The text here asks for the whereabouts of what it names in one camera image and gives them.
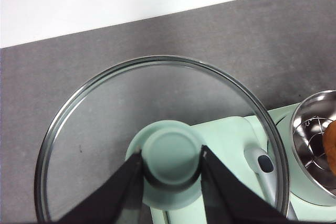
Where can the brown potato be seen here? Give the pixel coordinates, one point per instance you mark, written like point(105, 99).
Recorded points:
point(331, 140)

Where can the dark grey table cloth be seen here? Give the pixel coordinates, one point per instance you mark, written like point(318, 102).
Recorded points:
point(183, 37)

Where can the mint green breakfast cooker base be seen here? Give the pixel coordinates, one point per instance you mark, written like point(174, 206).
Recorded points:
point(282, 115)

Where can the glass pot lid green knob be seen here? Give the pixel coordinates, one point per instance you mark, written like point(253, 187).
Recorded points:
point(170, 158)

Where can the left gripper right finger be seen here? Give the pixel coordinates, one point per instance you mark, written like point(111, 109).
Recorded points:
point(231, 200)

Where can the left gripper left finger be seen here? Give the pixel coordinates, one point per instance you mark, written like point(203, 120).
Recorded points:
point(113, 203)

